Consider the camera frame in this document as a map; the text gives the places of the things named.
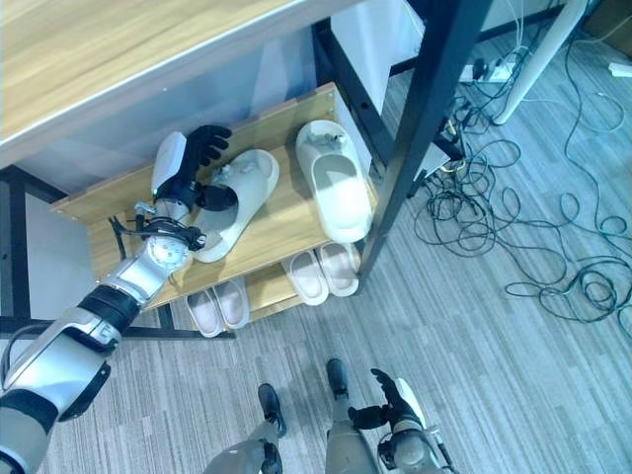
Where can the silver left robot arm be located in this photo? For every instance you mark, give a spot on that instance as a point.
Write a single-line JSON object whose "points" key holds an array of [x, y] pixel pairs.
{"points": [[84, 336]]}

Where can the small white floor box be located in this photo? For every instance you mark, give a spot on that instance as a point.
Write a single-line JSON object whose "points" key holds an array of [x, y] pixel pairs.
{"points": [[620, 68]]}

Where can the wooden table with black frame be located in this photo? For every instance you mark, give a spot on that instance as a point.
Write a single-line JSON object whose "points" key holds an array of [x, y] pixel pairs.
{"points": [[207, 74]]}

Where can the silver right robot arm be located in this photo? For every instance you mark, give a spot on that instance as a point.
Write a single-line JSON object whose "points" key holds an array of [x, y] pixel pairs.
{"points": [[412, 451]]}

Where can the white cabinet box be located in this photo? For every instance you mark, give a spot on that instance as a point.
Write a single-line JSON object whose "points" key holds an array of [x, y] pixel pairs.
{"points": [[372, 47]]}

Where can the white power strip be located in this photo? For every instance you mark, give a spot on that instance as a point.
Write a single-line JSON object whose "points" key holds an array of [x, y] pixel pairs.
{"points": [[494, 69]]}

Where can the plain white slipper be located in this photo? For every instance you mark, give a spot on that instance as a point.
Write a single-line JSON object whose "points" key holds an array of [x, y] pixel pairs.
{"points": [[339, 269], [200, 313], [307, 276], [231, 303]]}

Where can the silver right robot leg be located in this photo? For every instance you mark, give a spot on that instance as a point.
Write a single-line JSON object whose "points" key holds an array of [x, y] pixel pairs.
{"points": [[345, 424]]}

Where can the white desk leg panel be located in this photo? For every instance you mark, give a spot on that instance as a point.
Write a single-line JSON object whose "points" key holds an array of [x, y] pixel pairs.
{"points": [[535, 54]]}

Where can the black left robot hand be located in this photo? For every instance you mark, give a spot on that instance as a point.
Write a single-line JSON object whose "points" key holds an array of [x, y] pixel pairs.
{"points": [[195, 163]]}

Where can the wooden shoe rack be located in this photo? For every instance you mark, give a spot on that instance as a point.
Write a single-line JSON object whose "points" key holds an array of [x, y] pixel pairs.
{"points": [[207, 217]]}

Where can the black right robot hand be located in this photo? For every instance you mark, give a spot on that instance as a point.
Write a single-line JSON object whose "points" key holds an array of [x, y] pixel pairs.
{"points": [[390, 405]]}

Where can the cream slipper with charms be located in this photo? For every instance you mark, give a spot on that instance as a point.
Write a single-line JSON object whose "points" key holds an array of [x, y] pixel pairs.
{"points": [[239, 205], [333, 180]]}

